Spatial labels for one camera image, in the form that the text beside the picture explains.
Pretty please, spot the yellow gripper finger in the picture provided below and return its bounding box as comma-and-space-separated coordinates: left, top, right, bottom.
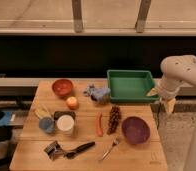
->
146, 88, 158, 97
163, 98, 176, 114

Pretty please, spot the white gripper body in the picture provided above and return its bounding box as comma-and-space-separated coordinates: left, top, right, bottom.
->
156, 78, 181, 100

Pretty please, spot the black eraser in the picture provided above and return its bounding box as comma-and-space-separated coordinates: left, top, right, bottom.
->
53, 111, 76, 120

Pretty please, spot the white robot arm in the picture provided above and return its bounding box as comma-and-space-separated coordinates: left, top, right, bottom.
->
147, 55, 196, 171

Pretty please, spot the green plastic tray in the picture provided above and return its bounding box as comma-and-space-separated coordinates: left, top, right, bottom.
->
107, 70, 159, 103

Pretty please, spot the purple bowl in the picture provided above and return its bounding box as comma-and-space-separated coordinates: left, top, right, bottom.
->
122, 116, 150, 145

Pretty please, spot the blue grey cloth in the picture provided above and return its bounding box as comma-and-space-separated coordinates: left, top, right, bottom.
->
83, 84, 110, 104

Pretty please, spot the orange carrot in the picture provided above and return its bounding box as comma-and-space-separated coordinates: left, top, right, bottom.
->
96, 113, 103, 137

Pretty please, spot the orange fruit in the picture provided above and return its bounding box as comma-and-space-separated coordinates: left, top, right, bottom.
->
66, 96, 79, 110

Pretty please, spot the wooden table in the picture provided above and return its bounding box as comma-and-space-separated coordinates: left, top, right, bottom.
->
10, 79, 167, 171

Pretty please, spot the red bowl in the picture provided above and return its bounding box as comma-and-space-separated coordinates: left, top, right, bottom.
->
52, 79, 73, 98

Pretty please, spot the white lidded cup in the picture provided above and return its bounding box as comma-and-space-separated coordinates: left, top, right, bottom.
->
57, 115, 75, 135

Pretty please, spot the blue cup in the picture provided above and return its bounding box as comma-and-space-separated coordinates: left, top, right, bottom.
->
39, 117, 55, 134

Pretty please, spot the yellow sponge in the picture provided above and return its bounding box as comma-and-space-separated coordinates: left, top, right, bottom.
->
35, 105, 51, 119

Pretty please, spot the metal binder clip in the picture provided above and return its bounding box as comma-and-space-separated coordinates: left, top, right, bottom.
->
44, 141, 64, 161

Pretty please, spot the black handled utensil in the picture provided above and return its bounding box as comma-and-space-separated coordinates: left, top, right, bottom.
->
66, 142, 95, 159

